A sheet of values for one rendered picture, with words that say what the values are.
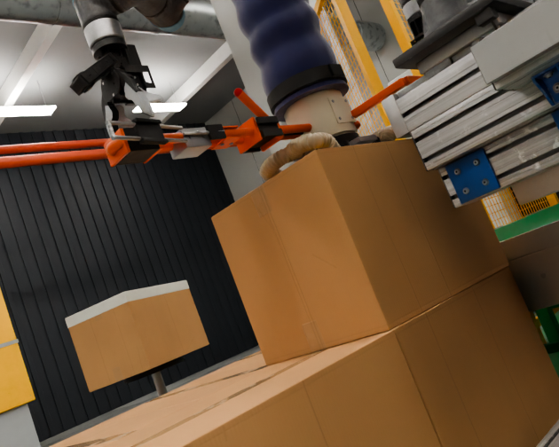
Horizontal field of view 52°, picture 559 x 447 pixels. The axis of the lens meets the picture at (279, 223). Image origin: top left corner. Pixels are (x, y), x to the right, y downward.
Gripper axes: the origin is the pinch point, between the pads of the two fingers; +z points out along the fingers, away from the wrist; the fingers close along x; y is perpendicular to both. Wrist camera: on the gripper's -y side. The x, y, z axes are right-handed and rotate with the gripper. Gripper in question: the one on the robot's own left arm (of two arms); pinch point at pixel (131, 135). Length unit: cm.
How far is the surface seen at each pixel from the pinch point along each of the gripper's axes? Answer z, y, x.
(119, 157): 3.9, -3.7, 1.2
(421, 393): 68, 29, -20
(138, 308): 18, 86, 168
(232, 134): 2.3, 24.3, -1.9
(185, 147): 4.2, 10.5, -1.4
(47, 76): -505, 449, 824
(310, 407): 59, 0, -21
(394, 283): 46, 36, -19
